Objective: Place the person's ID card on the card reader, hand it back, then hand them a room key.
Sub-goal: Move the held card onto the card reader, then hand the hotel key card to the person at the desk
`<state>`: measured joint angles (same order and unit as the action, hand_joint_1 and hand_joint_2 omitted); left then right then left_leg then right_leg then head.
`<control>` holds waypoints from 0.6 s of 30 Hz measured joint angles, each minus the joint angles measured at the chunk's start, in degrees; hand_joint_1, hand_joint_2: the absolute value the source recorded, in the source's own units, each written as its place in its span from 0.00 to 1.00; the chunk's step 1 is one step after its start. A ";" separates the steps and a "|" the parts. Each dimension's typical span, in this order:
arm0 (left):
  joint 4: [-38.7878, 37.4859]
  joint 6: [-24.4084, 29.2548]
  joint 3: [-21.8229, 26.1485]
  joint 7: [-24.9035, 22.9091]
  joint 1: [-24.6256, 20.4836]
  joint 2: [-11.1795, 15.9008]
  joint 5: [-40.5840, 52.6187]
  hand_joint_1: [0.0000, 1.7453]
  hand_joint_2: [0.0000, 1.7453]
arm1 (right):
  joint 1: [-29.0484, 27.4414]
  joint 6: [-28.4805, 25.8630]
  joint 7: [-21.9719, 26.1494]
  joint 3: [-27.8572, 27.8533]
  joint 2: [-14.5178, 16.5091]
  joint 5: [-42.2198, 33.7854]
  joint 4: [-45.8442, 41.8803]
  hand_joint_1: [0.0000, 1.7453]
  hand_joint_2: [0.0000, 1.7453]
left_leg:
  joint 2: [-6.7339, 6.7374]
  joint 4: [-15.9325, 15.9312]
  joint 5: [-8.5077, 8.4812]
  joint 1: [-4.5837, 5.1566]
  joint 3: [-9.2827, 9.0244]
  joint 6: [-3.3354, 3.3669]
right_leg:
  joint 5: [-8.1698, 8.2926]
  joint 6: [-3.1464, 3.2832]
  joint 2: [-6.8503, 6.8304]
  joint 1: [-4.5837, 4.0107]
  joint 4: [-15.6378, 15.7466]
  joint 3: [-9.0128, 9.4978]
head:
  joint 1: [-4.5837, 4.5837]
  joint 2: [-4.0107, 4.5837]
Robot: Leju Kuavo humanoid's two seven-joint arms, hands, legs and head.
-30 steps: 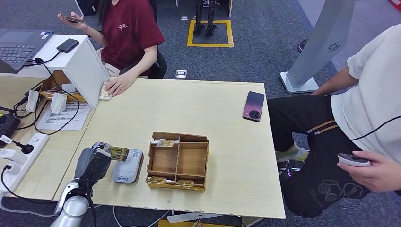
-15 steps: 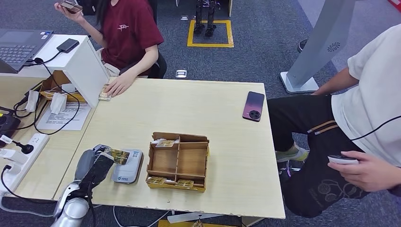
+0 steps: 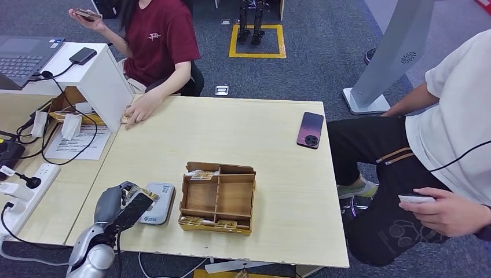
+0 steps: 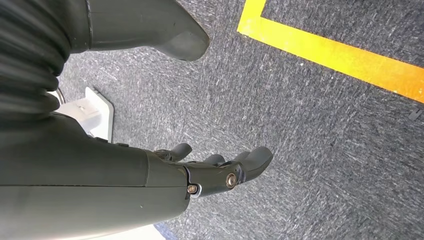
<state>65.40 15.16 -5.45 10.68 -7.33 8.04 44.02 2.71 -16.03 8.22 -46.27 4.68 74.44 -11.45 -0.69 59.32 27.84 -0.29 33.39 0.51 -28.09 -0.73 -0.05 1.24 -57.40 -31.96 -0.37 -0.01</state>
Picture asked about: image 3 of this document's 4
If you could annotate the person's right hand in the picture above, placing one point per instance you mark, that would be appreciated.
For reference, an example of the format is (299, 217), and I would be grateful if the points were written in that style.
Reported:
(90, 25)

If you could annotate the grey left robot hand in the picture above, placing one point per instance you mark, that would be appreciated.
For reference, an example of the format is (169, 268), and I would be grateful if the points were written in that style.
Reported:
(107, 205)

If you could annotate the person's left hand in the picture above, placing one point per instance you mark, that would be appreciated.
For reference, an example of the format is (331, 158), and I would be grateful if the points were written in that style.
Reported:
(142, 109)
(445, 215)

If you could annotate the dark smartphone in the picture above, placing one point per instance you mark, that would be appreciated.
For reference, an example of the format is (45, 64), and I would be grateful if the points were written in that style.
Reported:
(89, 14)

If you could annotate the stack of gold cards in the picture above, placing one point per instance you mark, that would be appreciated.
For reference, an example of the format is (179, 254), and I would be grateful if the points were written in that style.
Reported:
(124, 119)

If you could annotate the white handheld remote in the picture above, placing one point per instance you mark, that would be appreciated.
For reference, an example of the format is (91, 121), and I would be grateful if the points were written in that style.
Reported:
(416, 198)

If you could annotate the gold ID card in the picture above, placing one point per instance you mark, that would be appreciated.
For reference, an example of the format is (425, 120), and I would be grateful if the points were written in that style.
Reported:
(147, 194)

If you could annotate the gold room key card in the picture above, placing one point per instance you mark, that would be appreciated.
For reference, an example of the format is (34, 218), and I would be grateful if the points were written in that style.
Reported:
(226, 224)
(202, 175)
(191, 220)

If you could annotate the grey card reader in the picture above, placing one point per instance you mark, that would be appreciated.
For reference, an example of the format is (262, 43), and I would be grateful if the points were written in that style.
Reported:
(161, 203)

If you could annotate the person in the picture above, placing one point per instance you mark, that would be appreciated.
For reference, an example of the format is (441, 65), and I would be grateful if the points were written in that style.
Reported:
(452, 115)
(161, 42)

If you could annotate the black cabinet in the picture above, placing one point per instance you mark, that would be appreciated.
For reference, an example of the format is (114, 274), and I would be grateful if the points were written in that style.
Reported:
(105, 8)

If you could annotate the black power bank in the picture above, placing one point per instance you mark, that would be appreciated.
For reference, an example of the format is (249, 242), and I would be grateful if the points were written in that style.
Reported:
(82, 56)

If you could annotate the white desk riser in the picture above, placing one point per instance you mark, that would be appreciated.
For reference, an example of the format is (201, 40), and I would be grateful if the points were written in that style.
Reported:
(99, 82)

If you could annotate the black office chair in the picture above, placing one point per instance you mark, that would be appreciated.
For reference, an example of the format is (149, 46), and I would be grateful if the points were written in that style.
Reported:
(196, 82)

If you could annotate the printed paper sheet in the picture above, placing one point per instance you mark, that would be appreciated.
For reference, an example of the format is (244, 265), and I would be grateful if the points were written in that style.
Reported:
(84, 144)

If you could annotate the white power strip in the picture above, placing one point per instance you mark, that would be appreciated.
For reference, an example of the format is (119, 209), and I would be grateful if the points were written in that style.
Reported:
(42, 176)

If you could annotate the grey laptop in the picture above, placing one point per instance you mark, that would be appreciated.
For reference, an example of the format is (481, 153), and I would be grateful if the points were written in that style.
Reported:
(23, 57)

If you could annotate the black plug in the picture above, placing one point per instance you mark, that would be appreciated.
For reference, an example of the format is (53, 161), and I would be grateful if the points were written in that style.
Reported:
(32, 182)

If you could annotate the cardboard box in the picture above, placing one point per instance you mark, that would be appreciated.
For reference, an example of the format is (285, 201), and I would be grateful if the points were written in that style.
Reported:
(63, 99)

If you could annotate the white charger adapter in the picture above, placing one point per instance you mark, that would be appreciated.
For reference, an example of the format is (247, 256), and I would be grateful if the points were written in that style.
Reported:
(9, 188)

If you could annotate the black desk device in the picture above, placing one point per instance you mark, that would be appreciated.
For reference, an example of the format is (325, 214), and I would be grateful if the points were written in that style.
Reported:
(9, 153)

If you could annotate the wooden compartment box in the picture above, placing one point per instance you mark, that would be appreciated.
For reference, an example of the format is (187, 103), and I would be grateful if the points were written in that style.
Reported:
(234, 195)

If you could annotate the white and black humanoid robot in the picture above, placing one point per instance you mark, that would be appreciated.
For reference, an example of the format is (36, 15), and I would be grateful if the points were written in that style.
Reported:
(257, 23)

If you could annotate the maroon smartphone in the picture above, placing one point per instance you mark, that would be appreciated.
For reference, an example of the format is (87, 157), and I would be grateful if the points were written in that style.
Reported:
(310, 128)

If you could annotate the grey kiosk stand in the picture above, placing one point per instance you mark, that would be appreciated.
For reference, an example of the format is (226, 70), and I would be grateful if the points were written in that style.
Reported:
(391, 50)

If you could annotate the dark shoe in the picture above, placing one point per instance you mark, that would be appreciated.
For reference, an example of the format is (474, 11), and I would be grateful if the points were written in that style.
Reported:
(370, 55)

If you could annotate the red object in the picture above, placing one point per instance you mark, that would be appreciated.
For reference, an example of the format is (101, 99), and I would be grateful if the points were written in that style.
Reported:
(484, 4)

